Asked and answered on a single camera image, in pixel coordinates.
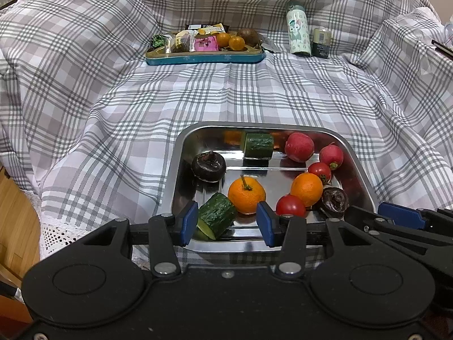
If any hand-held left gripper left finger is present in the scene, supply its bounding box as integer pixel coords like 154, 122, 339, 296
84, 200, 199, 277

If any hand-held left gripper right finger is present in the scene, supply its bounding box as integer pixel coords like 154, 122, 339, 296
257, 200, 377, 277

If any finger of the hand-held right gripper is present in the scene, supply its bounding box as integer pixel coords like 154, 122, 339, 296
378, 202, 453, 230
346, 205, 392, 234

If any green cucumber piece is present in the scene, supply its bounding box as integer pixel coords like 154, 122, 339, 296
196, 192, 237, 241
242, 132, 275, 160

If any red tomato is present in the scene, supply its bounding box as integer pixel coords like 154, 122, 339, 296
307, 162, 332, 185
275, 194, 307, 217

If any mandarin with stem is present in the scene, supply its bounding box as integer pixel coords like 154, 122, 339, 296
227, 175, 267, 215

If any large orange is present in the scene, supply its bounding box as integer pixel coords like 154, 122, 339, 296
290, 173, 324, 207

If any stainless steel tray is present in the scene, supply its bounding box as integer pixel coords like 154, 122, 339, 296
166, 122, 377, 254

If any dark water chestnut with stem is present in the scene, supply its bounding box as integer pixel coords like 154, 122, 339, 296
191, 150, 227, 184

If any small red radish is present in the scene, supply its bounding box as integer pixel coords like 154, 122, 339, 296
319, 143, 345, 171

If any large red radish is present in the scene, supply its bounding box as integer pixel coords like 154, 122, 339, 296
285, 132, 315, 163

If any white lace cloth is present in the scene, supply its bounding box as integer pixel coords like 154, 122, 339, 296
39, 220, 153, 273

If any grey plaid blanket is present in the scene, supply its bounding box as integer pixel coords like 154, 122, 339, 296
0, 0, 453, 266

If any teal tin snack tray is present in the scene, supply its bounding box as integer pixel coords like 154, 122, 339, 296
145, 41, 266, 66

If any black flat item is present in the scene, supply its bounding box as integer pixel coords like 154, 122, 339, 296
432, 39, 453, 57

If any green can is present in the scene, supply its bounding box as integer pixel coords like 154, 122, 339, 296
311, 27, 332, 58

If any pink snack packet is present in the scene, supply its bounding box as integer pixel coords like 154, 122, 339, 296
194, 36, 218, 52

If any clear brown pastry packet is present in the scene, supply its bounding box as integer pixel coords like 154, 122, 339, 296
170, 32, 195, 53

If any brown kiwi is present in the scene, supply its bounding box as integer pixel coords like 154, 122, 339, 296
237, 28, 260, 46

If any white cartoon bottle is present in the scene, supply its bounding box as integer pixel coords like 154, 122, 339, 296
286, 2, 312, 56

